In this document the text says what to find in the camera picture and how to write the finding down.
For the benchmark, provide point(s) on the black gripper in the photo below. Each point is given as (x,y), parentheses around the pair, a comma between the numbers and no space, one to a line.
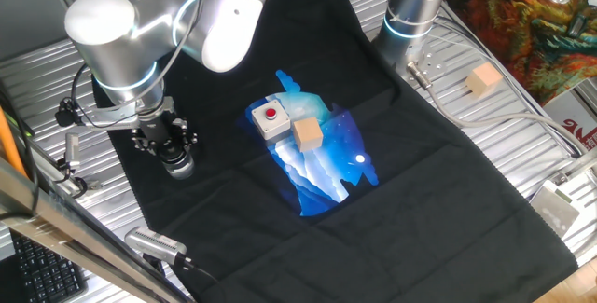
(161,133)

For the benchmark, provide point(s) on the clear glass jar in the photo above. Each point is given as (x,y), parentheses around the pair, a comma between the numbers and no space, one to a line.
(182,170)

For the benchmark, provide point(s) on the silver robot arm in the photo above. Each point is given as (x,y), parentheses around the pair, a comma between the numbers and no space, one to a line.
(116,37)

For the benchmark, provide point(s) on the grey box with red button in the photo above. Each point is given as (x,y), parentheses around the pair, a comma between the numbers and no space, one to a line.
(273,123)

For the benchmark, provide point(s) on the wooden cube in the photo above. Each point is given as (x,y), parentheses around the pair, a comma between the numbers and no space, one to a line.
(482,79)
(308,135)

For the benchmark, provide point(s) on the orange tube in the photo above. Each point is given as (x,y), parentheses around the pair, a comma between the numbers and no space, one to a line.
(9,144)

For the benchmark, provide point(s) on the black keyboard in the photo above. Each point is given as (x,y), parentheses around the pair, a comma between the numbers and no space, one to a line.
(46,275)

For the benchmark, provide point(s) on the black cloth with blue print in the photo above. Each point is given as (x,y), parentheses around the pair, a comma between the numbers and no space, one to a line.
(420,200)

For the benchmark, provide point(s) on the colourful patterned cloth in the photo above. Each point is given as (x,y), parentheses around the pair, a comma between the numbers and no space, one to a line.
(513,37)

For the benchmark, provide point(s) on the white flat device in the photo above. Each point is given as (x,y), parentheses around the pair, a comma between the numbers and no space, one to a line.
(555,210)

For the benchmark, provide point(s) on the white panel with red logo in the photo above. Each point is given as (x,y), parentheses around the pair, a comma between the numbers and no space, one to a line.
(578,128)

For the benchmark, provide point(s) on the small dark metal object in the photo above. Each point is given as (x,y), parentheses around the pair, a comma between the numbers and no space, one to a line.
(578,25)

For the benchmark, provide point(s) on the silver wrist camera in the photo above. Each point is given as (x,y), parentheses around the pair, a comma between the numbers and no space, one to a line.
(112,117)

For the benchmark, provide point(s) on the aluminium camera bracket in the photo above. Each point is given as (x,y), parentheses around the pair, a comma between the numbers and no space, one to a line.
(93,184)

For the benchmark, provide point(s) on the small silver exterior camera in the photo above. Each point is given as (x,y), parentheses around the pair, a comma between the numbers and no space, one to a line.
(72,149)

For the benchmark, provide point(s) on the silver ribbed exterior camera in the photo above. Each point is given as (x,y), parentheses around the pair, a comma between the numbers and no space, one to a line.
(154,243)

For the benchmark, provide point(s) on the aluminium frame beam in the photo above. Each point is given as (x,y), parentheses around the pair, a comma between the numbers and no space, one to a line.
(70,242)

